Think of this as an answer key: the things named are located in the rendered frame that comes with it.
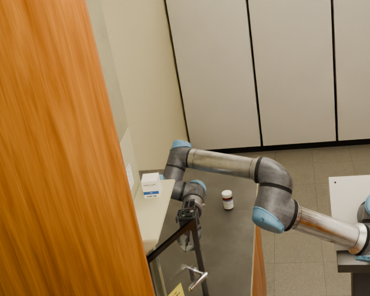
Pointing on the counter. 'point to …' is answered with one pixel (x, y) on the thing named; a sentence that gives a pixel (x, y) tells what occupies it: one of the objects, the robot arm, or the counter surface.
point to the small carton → (151, 185)
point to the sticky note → (177, 291)
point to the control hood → (152, 213)
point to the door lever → (198, 279)
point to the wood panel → (55, 160)
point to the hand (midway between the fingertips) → (185, 250)
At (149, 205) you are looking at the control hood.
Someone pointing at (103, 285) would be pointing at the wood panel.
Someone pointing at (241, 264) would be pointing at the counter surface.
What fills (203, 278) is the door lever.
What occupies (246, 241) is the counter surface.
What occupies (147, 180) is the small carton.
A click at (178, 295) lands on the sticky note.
